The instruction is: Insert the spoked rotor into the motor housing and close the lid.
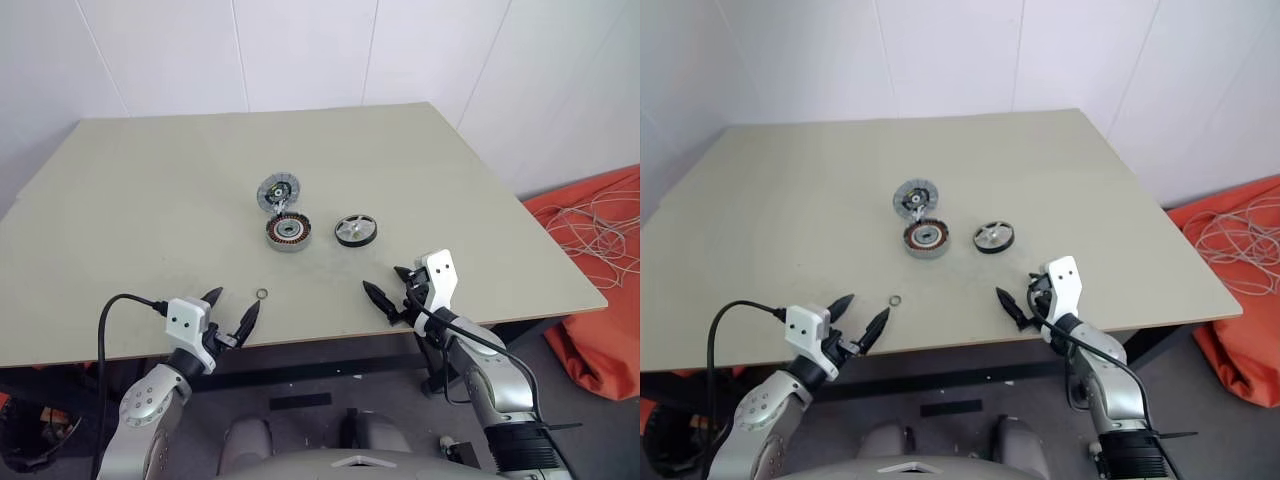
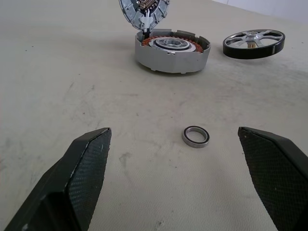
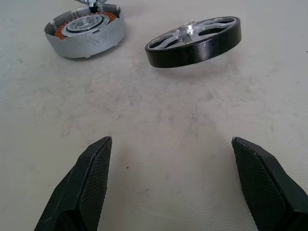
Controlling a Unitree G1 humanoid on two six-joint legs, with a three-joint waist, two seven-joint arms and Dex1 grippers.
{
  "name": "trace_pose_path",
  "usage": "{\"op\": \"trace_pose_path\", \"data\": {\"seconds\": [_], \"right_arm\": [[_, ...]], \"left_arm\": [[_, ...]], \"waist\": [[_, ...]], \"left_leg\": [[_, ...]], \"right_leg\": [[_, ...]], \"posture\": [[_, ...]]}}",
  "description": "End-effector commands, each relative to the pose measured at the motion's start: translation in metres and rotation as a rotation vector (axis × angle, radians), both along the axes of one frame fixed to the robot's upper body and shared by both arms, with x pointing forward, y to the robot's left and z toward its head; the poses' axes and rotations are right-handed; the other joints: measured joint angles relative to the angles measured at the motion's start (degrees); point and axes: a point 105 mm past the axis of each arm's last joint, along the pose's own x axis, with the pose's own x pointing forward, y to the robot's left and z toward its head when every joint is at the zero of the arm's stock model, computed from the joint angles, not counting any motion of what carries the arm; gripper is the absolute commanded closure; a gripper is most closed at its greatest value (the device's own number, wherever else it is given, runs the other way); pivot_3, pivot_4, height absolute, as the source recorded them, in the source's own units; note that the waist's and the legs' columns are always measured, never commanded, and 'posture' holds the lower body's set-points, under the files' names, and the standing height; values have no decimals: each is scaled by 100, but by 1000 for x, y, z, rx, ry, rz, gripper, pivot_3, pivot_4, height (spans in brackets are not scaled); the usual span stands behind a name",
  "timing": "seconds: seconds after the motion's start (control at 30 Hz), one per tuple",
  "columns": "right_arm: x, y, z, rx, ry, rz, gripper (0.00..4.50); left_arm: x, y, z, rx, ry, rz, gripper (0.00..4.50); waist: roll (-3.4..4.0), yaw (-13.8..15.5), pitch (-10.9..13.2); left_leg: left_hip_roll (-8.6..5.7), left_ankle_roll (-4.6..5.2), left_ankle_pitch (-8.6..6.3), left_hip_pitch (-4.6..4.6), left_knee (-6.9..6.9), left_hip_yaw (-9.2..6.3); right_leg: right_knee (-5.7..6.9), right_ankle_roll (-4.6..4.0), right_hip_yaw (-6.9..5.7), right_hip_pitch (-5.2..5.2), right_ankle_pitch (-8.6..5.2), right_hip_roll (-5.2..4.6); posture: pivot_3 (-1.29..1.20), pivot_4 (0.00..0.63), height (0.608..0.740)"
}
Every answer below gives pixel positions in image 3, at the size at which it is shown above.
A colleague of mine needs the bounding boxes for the black rimmed rotor wheel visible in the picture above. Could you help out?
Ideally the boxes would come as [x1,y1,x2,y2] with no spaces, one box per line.
[144,16,242,69]

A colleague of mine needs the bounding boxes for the silver motor stator copper coils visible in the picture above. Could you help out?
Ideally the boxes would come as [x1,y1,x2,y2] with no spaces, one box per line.
[43,0,127,59]

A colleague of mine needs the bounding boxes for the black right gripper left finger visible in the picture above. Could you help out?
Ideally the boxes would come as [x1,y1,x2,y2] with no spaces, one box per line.
[33,136,113,231]

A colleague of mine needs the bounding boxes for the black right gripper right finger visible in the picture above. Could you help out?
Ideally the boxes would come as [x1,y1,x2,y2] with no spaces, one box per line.
[231,136,308,231]

